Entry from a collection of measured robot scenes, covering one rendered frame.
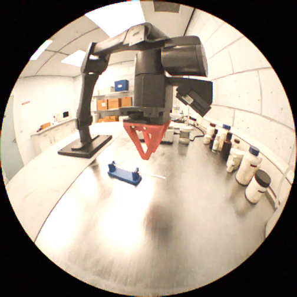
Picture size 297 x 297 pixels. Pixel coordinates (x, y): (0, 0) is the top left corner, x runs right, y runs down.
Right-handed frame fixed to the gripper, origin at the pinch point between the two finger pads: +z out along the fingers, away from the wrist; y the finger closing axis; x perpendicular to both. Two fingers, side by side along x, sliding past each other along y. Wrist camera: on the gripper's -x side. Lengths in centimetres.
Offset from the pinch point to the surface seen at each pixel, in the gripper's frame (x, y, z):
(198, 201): -13.0, -1.6, 8.9
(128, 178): 5.0, -0.9, 8.2
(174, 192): -7.0, -0.5, 9.0
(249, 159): -27.3, 7.6, 0.2
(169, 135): 1.9, 28.6, 4.6
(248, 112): -38, 33, -14
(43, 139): 253, 14, 33
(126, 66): 170, 231, -126
